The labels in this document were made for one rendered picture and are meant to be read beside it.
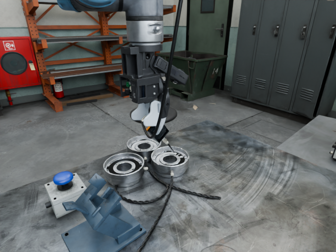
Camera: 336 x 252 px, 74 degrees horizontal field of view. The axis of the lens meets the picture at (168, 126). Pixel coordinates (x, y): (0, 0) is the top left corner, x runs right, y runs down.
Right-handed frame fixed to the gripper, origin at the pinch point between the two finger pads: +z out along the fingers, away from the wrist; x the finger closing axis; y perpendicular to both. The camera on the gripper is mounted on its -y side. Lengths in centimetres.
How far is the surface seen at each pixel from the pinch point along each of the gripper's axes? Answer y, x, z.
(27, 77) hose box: -32, -352, 50
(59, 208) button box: 25.5, -0.5, 11.0
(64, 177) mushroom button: 22.6, -2.9, 5.8
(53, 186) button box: 24.7, -5.3, 8.7
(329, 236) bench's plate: -11.6, 38.5, 13.3
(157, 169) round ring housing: 1.6, 2.4, 11.0
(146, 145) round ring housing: -4.0, -10.3, 11.3
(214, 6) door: -328, -243, -51
